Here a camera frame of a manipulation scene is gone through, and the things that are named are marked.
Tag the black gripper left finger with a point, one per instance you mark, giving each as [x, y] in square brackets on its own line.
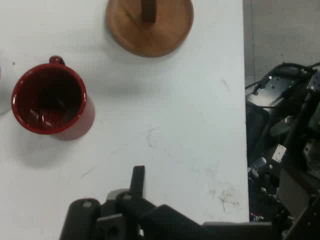
[80, 220]

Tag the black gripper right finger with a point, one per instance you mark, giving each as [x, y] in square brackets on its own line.
[162, 222]

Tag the red ceramic mug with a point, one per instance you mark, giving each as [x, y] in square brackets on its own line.
[50, 100]

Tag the white perforated plate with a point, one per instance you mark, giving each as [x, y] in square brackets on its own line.
[279, 153]

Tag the black machine chassis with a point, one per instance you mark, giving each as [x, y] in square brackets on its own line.
[265, 100]

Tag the wooden mug tree stand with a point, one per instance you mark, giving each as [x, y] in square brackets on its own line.
[130, 37]

